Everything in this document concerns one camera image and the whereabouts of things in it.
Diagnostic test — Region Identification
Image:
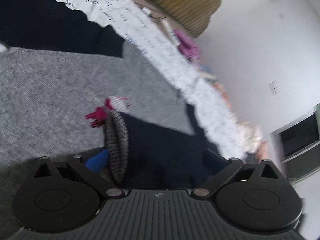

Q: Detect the grey navy knit sweater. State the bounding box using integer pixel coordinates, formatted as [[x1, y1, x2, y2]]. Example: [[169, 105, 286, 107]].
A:
[[1, 0, 225, 195]]

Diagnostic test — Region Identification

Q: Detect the pile of colourful clothes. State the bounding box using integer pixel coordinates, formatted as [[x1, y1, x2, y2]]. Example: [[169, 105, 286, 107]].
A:
[[197, 64, 269, 164]]

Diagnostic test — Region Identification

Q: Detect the purple cloth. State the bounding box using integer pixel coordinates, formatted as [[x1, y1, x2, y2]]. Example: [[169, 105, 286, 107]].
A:
[[174, 30, 200, 60]]

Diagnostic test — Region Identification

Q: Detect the white remote control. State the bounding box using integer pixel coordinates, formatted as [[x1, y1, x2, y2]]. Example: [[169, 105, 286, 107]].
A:
[[161, 19, 180, 47]]

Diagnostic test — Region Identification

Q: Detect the white bedsheet with blue script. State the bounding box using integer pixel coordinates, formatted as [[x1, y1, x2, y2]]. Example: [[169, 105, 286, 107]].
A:
[[56, 0, 243, 158]]

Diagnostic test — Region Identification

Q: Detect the dark window with white frame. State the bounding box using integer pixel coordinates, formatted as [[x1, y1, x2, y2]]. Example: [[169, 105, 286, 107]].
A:
[[271, 105, 319, 180]]

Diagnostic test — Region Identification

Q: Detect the white wall socket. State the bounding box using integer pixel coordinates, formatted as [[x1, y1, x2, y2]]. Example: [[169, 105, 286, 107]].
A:
[[269, 81, 279, 95]]

